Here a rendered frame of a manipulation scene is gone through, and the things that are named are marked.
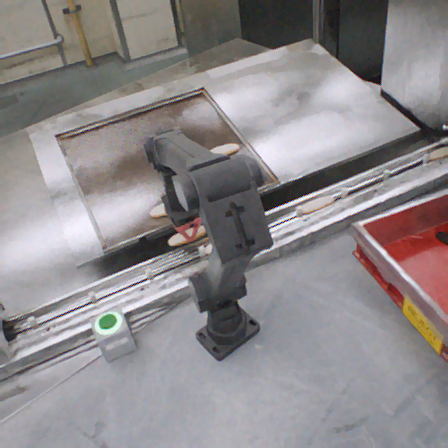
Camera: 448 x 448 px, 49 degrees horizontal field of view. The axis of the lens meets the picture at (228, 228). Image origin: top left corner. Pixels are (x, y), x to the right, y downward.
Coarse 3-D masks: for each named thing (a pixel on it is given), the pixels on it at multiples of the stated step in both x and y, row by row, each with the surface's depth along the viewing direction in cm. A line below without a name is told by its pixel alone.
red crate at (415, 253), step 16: (400, 240) 121; (416, 240) 120; (432, 240) 119; (400, 256) 117; (416, 256) 116; (432, 256) 115; (416, 272) 112; (432, 272) 112; (384, 288) 109; (432, 288) 108; (400, 304) 105
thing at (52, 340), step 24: (432, 168) 134; (384, 192) 129; (408, 192) 129; (312, 216) 125; (336, 216) 124; (360, 216) 126; (288, 240) 120; (312, 240) 123; (264, 264) 121; (144, 288) 113; (168, 288) 113; (96, 312) 110; (144, 312) 111; (24, 336) 107; (48, 336) 106; (72, 336) 106; (24, 360) 104
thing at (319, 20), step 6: (318, 0) 190; (324, 0) 191; (318, 6) 191; (324, 6) 192; (318, 12) 193; (324, 12) 194; (318, 18) 194; (324, 18) 195; (318, 24) 196; (324, 24) 197; (318, 30) 197; (324, 30) 198; (318, 36) 199; (324, 36) 200; (318, 42) 201; (324, 42) 202; (324, 48) 203
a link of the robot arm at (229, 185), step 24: (216, 168) 63; (240, 168) 63; (216, 192) 62; (240, 192) 63; (216, 216) 62; (240, 216) 63; (264, 216) 64; (216, 240) 62; (240, 240) 63; (264, 240) 64; (216, 264) 76; (240, 264) 70; (192, 288) 97; (216, 288) 86; (240, 288) 97
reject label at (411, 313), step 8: (408, 304) 100; (408, 312) 101; (416, 312) 98; (416, 320) 99; (424, 320) 96; (424, 328) 97; (424, 336) 98; (432, 336) 95; (432, 344) 96; (440, 344) 94
